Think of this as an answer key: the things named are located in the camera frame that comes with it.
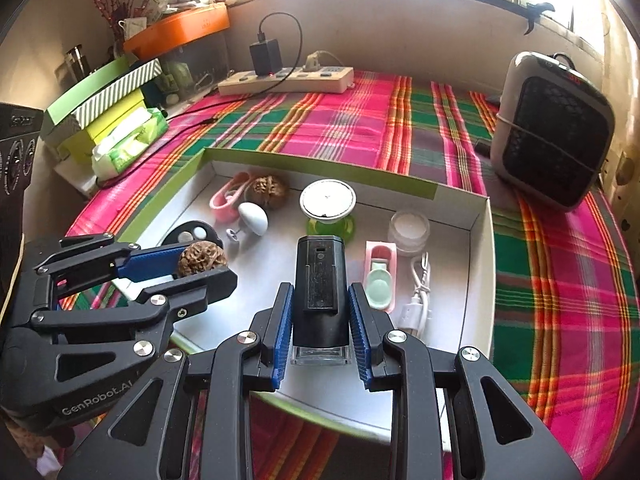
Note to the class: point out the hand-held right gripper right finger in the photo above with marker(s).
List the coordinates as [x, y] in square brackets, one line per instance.
[360, 340]

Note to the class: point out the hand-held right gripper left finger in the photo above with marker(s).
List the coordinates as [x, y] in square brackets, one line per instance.
[282, 340]

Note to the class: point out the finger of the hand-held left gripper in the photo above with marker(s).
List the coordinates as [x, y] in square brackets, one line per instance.
[200, 290]
[150, 262]

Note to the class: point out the brown walnut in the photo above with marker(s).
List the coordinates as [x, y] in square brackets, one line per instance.
[202, 259]
[268, 190]

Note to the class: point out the black round case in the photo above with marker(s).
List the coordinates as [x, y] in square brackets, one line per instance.
[187, 232]

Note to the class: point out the pink holder with mint spoon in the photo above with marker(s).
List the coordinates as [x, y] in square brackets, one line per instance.
[381, 287]

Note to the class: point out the black device with clear base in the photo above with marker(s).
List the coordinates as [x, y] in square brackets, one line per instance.
[320, 280]

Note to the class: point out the white egg-shaped hook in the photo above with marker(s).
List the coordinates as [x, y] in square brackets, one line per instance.
[252, 217]

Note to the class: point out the pink grey clip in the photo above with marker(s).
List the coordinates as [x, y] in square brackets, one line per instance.
[222, 202]

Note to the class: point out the green white cardboard box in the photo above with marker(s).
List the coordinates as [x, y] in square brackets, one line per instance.
[450, 310]

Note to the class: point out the small white jar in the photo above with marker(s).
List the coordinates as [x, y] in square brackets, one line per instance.
[410, 230]

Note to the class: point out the green white spool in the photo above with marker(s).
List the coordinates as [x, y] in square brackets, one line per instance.
[327, 200]

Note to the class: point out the white side table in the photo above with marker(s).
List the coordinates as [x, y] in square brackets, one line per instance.
[75, 177]

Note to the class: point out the green tissue pack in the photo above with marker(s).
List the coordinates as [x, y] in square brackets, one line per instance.
[132, 145]

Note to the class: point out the yellow-green box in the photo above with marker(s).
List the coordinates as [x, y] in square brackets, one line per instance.
[100, 130]

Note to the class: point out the striped green white box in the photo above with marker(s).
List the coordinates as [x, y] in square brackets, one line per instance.
[120, 92]

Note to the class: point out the pink green plaid tablecloth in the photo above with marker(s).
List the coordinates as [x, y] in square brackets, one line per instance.
[550, 285]

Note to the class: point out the dark metal canister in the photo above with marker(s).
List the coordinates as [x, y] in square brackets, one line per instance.
[78, 65]

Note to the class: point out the beige power strip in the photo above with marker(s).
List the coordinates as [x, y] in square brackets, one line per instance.
[285, 82]

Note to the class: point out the orange storage tray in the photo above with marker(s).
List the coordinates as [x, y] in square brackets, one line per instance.
[180, 30]

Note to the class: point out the white mug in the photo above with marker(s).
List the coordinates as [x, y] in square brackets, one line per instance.
[134, 28]

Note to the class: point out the black charger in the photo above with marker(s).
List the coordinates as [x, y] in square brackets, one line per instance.
[266, 57]

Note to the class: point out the white power plug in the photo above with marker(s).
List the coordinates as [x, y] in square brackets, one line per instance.
[320, 61]

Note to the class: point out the red berry branches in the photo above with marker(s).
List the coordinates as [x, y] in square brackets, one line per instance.
[107, 5]

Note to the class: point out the grey space heater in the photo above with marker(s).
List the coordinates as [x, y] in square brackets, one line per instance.
[550, 130]

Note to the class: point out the heart print curtain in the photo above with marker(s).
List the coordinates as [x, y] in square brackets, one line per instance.
[625, 110]

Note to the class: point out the black window latch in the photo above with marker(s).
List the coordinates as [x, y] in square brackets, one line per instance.
[537, 10]

